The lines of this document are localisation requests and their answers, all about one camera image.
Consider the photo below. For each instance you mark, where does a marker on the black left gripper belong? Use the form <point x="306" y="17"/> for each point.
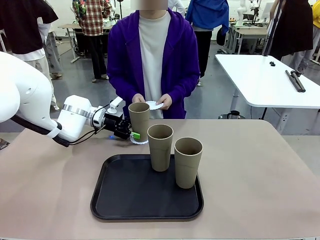
<point x="115" y="125"/>

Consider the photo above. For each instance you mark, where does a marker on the tall tan cup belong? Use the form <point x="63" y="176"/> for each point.
<point x="160" y="155"/>
<point x="187" y="170"/>
<point x="140" y="120"/>

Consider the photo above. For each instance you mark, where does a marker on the white doily coaster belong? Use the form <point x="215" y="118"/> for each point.
<point x="140" y="143"/>

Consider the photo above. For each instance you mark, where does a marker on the white lab robot arm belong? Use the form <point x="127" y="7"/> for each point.
<point x="241" y="12"/>

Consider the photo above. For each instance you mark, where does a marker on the person's left forearm purple sleeve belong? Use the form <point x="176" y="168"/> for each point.
<point x="183" y="87"/>

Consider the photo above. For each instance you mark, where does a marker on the person's right forearm purple sleeve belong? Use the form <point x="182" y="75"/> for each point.
<point x="121" y="87"/>

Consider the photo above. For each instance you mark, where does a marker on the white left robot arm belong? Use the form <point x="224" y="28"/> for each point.
<point x="30" y="100"/>

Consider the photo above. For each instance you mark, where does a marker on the person's right hand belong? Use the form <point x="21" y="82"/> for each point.
<point x="138" y="98"/>

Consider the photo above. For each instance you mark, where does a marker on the person's left hand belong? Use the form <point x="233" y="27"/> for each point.
<point x="167" y="101"/>

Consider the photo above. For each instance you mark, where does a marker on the black plastic tray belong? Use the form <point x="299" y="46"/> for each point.
<point x="140" y="197"/>

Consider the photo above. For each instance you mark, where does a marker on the person in purple hoodie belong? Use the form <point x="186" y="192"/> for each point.
<point x="153" y="62"/>

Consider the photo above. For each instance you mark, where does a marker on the black metal object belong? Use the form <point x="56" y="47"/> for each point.
<point x="233" y="115"/>

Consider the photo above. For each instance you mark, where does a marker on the person in grey trousers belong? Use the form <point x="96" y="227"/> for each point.
<point x="53" y="55"/>

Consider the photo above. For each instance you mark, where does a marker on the person in plaid shirt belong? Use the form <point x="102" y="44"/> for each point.
<point x="93" y="20"/>

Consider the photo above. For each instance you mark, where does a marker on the grey lab table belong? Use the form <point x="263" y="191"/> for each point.
<point x="70" y="25"/>

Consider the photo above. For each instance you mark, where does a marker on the black hanging pouch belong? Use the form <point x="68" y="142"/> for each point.
<point x="220" y="37"/>

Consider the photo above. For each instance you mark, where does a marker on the white rounded table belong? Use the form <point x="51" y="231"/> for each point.
<point x="262" y="82"/>

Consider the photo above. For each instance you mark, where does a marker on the person in blue shirt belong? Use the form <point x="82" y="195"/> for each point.
<point x="207" y="12"/>

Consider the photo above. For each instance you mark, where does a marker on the person in black top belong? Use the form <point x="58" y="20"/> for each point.
<point x="22" y="25"/>

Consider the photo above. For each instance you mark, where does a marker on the beige lab table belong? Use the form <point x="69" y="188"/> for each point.
<point x="250" y="32"/>

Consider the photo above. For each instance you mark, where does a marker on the small black object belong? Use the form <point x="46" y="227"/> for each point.
<point x="272" y="63"/>

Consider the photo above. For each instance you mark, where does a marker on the person in dark coat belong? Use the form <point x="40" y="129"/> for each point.
<point x="292" y="30"/>

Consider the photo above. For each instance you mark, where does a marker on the person in yellow top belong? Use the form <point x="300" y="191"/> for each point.
<point x="317" y="12"/>

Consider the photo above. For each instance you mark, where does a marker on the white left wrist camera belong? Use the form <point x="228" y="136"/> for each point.
<point x="116" y="102"/>

